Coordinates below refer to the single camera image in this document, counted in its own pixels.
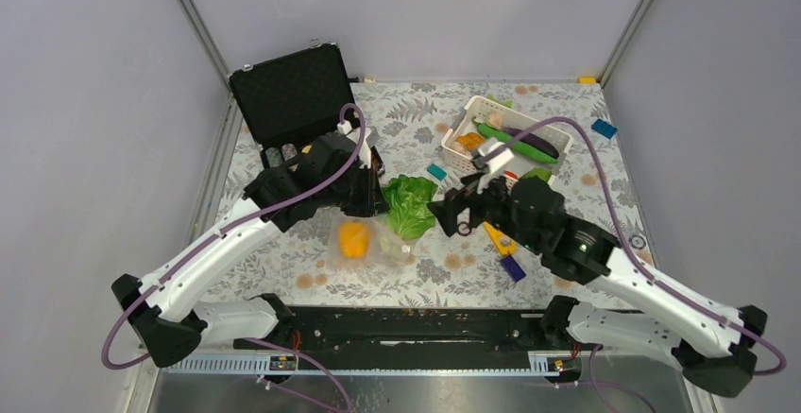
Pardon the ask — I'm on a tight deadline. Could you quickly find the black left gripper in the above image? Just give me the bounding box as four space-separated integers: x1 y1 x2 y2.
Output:
321 160 391 217

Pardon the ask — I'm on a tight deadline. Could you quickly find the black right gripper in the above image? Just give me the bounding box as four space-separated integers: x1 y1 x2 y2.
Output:
426 163 543 252

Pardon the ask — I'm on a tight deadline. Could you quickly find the green lettuce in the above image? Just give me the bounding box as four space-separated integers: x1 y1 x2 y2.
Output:
382 175 438 241

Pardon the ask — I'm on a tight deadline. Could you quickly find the yellow bell pepper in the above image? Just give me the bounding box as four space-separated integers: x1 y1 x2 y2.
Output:
337 221 370 258

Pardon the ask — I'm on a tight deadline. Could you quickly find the clear zip top bag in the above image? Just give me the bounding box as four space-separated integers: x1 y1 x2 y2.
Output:
327 213 412 270

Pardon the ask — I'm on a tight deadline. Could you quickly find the purple eggplant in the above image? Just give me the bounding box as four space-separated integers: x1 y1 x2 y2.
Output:
502 127 560 160

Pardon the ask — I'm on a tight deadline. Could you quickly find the white plastic basket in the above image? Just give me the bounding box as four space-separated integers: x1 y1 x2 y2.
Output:
441 95 573 186

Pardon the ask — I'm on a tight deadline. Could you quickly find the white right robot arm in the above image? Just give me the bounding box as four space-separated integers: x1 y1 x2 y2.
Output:
427 175 767 398

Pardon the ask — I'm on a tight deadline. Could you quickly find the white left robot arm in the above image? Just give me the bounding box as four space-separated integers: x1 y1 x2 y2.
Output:
111 130 388 368

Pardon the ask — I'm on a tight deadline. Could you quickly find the orange brown food piece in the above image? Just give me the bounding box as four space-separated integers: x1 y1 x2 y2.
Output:
451 132 486 156

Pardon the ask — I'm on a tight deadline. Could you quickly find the yellow triangular plastic tool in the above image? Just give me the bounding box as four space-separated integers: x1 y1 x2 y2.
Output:
483 222 517 256

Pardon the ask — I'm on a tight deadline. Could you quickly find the purple toy brick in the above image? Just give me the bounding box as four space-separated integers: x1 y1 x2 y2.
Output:
500 255 526 283

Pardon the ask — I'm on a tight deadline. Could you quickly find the teal toy block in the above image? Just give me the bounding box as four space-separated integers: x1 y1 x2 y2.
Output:
426 163 447 181

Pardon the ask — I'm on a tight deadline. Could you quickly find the green cucumber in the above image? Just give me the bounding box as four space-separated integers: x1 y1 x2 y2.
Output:
475 123 559 164

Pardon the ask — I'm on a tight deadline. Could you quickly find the floral table mat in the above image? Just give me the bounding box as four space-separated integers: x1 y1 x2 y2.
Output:
205 83 624 309

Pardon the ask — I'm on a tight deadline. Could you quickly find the blue toy brick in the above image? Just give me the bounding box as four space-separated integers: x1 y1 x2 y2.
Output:
591 119 618 140

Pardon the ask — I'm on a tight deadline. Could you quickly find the black poker chip case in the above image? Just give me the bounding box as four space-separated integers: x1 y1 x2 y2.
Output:
228 43 355 168

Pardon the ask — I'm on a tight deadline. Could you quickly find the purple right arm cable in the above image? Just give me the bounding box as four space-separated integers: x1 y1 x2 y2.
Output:
475 115 789 413

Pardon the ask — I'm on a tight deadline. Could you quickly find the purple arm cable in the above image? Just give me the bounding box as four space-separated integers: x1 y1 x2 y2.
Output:
475 115 789 413
101 103 368 413

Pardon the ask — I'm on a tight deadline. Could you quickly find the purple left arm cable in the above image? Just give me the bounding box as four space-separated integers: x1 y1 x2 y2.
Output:
101 103 368 413

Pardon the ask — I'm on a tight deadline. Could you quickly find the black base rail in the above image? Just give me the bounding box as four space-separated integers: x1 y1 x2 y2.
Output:
172 297 605 374

